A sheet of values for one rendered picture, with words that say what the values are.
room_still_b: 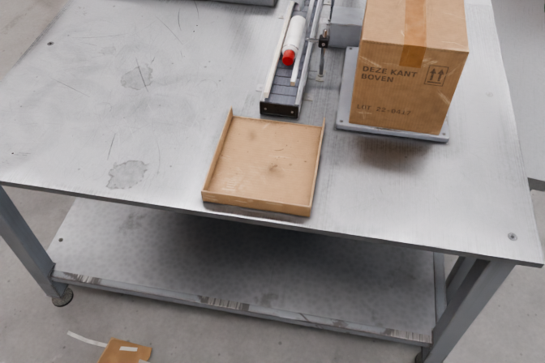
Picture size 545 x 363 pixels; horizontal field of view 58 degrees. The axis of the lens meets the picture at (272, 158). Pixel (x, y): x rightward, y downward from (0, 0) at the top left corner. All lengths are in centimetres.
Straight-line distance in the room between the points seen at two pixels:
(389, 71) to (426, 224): 37
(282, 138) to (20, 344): 128
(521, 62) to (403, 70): 60
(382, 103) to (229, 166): 42
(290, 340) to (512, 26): 135
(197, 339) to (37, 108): 98
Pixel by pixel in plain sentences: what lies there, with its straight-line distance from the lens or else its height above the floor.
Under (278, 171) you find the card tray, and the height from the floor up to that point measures 83.
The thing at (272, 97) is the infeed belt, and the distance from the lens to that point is 136.
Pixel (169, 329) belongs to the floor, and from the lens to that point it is 196.
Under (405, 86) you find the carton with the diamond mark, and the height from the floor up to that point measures 100.
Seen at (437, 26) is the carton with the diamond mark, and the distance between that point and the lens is 126.
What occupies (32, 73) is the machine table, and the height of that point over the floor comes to 83.
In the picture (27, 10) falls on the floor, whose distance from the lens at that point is 374.
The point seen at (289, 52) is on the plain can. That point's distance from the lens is 145.
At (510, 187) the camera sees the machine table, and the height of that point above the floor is 83.
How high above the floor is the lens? 178
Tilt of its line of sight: 49 degrees down
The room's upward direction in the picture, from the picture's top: straight up
